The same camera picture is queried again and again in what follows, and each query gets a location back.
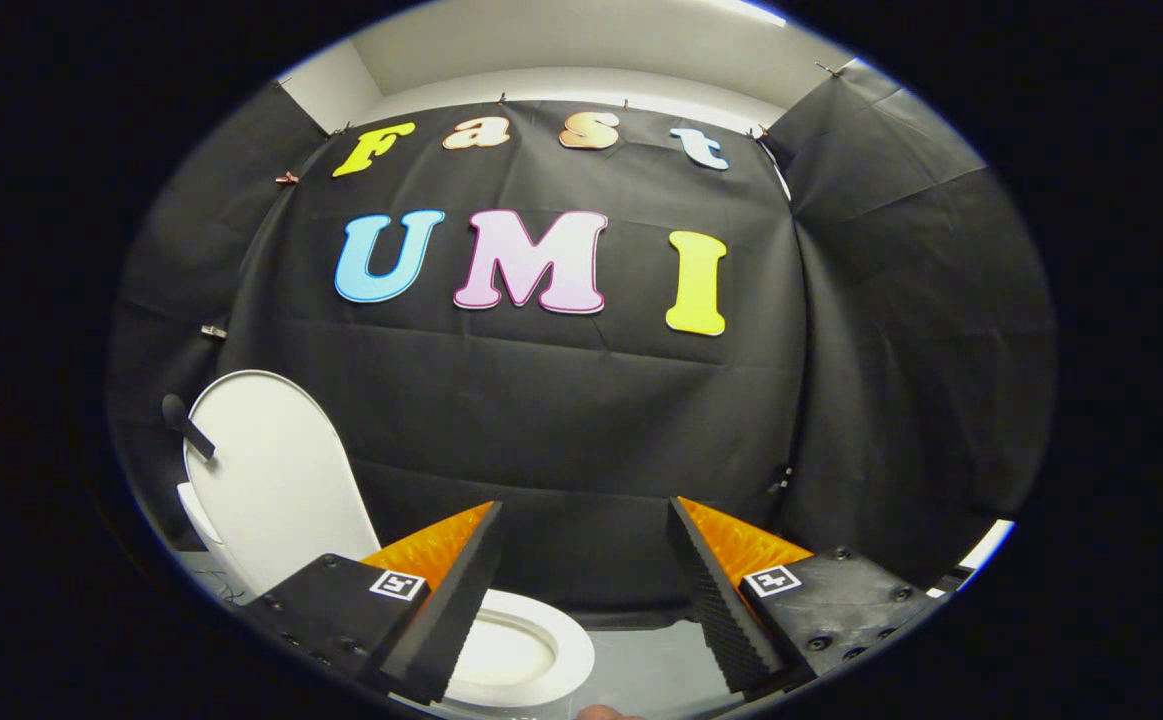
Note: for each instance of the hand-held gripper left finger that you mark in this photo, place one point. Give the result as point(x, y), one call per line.
point(459, 610)

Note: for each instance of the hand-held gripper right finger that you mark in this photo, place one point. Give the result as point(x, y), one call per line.
point(716, 610)

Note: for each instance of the white toilet lid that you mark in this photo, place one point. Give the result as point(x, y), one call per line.
point(271, 470)

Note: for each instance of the white toilet bowl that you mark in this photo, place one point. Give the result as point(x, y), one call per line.
point(503, 655)

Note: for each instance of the white toilet seat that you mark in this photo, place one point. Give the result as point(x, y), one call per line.
point(571, 650)

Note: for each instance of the black backdrop cloth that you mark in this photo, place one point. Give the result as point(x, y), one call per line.
point(561, 420)

